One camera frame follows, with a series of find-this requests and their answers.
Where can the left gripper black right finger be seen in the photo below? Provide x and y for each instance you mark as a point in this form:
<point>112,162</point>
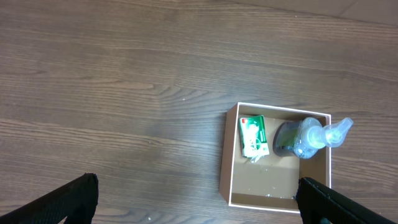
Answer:
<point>318,203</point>

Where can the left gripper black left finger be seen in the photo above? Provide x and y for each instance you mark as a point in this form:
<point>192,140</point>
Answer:
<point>74,202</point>

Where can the clear pump dispenser bottle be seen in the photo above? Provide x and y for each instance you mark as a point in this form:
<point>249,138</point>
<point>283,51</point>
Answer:
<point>306,137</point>

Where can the green soap bar package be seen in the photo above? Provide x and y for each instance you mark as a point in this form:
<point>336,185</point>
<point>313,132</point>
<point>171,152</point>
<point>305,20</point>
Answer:
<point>254,144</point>

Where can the pink open cardboard box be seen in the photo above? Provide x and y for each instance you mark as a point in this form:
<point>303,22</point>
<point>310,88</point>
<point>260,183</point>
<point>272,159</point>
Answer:
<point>272,182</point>

